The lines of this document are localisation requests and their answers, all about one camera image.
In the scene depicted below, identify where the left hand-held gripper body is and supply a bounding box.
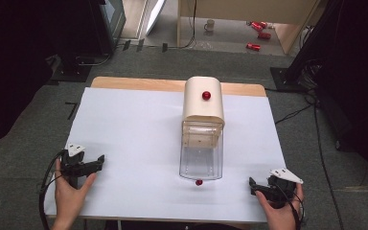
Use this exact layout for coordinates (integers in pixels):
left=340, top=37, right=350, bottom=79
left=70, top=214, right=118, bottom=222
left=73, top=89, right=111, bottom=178
left=59, top=143, right=92, bottom=189

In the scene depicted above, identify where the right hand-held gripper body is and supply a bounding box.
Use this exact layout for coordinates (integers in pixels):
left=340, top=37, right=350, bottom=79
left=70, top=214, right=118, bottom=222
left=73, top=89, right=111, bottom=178
left=263, top=168, right=305, bottom=209

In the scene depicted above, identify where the person's right hand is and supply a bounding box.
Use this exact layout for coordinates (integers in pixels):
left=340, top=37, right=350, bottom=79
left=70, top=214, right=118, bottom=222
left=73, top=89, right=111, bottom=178
left=255, top=182, right=305, bottom=230

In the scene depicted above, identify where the person's left hand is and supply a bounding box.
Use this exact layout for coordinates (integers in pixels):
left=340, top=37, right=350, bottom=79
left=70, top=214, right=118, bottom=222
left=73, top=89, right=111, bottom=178
left=54, top=158, right=98, bottom=223

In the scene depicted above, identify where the white paper sheet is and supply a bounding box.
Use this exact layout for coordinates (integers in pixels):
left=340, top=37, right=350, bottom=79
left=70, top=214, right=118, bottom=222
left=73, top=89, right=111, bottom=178
left=43, top=87, right=288, bottom=224

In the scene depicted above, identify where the clear drawer with red knob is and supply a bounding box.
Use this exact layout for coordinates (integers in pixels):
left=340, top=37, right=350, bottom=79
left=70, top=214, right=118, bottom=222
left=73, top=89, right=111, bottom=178
left=178, top=120, right=224, bottom=187

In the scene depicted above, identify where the wooden table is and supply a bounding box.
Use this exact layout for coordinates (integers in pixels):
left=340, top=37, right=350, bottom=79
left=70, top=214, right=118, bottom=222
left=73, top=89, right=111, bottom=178
left=90, top=76, right=267, bottom=98

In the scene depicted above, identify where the person's dark clothing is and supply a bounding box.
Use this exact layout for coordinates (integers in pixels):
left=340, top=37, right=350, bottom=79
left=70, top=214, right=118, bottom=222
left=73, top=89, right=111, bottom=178
left=104, top=219, right=242, bottom=230

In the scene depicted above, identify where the black stand base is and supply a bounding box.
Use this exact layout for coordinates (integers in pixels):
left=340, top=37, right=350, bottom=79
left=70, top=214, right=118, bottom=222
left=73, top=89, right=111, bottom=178
left=49, top=52, right=113, bottom=84

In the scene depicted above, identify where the cream cabinet with red knob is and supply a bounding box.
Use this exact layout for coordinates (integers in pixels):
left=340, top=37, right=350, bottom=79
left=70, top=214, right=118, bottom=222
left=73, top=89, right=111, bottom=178
left=181, top=76, right=226, bottom=149

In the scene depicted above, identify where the dark monitor cabinet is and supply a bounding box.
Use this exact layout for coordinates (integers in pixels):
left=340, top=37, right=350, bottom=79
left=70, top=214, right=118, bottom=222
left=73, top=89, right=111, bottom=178
left=87, top=0, right=127, bottom=56

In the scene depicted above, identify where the black metal stand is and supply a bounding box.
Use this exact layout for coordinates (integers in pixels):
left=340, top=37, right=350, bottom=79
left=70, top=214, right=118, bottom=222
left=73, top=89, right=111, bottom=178
left=269, top=0, right=344, bottom=94

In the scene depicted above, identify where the white board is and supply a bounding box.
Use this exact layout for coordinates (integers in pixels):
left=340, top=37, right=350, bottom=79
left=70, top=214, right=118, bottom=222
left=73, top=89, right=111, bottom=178
left=145, top=0, right=168, bottom=36

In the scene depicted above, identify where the beige mug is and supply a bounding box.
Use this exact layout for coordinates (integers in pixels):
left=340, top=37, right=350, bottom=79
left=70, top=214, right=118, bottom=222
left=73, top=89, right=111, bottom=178
left=203, top=18, right=216, bottom=33

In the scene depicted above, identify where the light wooden desk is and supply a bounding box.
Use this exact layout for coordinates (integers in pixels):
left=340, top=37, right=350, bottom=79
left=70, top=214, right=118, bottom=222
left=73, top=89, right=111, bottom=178
left=176, top=0, right=321, bottom=56

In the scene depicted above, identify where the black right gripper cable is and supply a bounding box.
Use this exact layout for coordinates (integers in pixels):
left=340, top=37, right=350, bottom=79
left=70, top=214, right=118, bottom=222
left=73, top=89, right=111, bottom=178
left=276, top=183, right=306, bottom=230

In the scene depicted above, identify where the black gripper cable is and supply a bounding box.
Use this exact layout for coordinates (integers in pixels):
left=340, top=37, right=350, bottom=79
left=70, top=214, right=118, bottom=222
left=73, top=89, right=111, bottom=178
left=276, top=183, right=306, bottom=230
left=38, top=149, right=67, bottom=230

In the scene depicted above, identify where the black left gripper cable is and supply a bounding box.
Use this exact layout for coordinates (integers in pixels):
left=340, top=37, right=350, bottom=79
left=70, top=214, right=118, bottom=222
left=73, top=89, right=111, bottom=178
left=38, top=149, right=67, bottom=230

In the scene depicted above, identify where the black floor cable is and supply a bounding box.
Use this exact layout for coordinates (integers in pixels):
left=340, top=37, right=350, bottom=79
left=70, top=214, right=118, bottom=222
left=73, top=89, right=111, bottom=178
left=273, top=89, right=346, bottom=230

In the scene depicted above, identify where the black hanging cable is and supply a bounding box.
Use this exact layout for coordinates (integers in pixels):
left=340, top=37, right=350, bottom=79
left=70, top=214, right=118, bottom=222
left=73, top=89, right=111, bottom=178
left=177, top=0, right=198, bottom=50

